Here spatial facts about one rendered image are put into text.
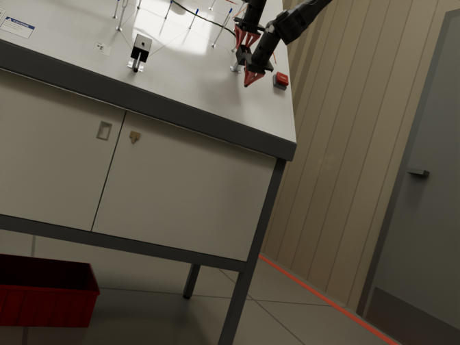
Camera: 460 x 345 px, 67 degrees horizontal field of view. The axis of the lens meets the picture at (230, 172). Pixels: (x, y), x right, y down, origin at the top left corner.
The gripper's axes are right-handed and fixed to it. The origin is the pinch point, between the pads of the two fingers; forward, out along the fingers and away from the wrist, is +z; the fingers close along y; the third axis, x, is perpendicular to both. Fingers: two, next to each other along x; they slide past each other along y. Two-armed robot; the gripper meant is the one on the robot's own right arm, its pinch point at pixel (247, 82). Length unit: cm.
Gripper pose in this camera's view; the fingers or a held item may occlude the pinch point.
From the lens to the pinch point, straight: 126.3
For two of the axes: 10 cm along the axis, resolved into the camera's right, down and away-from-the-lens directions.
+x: 2.5, 7.8, -5.7
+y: -8.8, -0.5, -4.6
